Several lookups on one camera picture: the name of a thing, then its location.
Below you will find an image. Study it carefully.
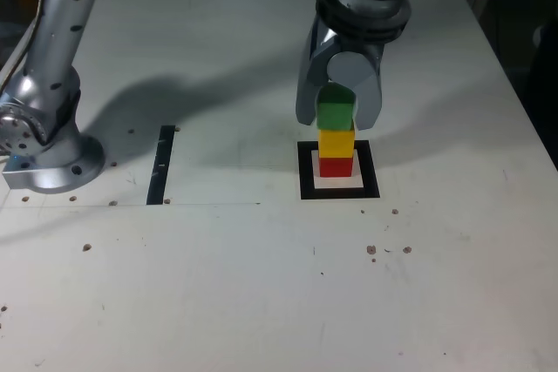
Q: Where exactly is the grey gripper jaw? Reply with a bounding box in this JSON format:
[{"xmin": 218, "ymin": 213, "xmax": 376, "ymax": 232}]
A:
[
  {"xmin": 326, "ymin": 51, "xmax": 384, "ymax": 132},
  {"xmin": 295, "ymin": 14, "xmax": 332, "ymax": 125}
]

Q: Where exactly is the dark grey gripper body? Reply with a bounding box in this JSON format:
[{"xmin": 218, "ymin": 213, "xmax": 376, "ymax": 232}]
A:
[{"xmin": 316, "ymin": 18, "xmax": 387, "ymax": 72}]

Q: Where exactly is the green cube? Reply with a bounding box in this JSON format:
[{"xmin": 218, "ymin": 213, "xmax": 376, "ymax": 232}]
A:
[{"xmin": 316, "ymin": 83, "xmax": 357, "ymax": 132}]

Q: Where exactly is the yellow cube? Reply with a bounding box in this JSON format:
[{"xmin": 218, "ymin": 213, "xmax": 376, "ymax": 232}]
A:
[{"xmin": 318, "ymin": 128, "xmax": 355, "ymax": 159}]

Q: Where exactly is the red cube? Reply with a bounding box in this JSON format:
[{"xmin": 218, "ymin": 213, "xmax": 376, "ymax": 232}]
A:
[{"xmin": 319, "ymin": 156, "xmax": 353, "ymax": 178}]

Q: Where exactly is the black tape square outline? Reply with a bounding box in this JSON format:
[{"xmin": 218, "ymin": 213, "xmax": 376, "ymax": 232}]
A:
[{"xmin": 296, "ymin": 139, "xmax": 381, "ymax": 200}]

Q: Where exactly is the black tape strip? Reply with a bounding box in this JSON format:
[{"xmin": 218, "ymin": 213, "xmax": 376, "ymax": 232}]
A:
[{"xmin": 146, "ymin": 125, "xmax": 176, "ymax": 206}]

